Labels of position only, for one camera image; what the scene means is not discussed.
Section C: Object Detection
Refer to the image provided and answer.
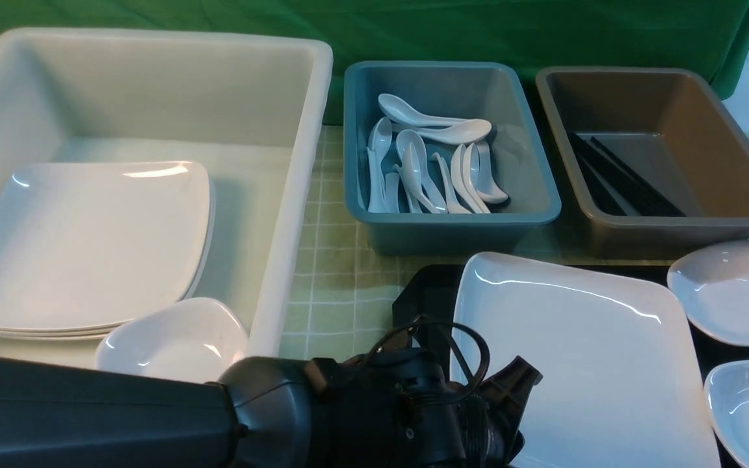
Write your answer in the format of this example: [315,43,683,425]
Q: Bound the white bowl in tub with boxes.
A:
[94,297,249,383]

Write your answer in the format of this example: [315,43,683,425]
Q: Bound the large white rice plate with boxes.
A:
[454,252,720,467]

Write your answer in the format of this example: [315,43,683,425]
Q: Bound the black chopsticks in bin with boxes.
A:
[567,133,686,217]

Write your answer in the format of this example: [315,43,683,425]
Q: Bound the brown plastic bin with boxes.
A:
[535,66,749,260]

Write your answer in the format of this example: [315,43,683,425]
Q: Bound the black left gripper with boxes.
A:
[306,348,543,467]

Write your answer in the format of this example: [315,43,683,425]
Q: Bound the bottom white square plate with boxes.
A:
[0,188,217,341]

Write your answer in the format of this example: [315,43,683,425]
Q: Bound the large white plastic tub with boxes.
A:
[0,27,333,368]

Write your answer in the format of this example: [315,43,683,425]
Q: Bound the green backdrop cloth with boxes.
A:
[0,1,749,125]

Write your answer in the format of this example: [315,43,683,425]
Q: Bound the teal plastic bin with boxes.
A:
[343,61,562,257]

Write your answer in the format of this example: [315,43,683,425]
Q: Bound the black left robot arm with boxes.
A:
[0,348,543,467]

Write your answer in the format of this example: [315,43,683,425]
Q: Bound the white spoon top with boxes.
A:
[378,93,467,127]

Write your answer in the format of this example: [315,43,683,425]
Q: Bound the white spoon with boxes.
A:
[396,128,447,214]
[475,141,509,204]
[392,119,493,146]
[378,93,467,127]
[367,116,393,213]

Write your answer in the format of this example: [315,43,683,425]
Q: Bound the white spoon centre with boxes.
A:
[396,128,447,214]

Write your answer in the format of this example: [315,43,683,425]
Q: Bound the white spoon left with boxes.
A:
[367,116,393,213]

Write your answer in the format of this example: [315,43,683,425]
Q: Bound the middle white square plate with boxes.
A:
[0,182,215,337]

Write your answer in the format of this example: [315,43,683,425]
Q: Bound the white spoon right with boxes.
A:
[475,141,509,204]

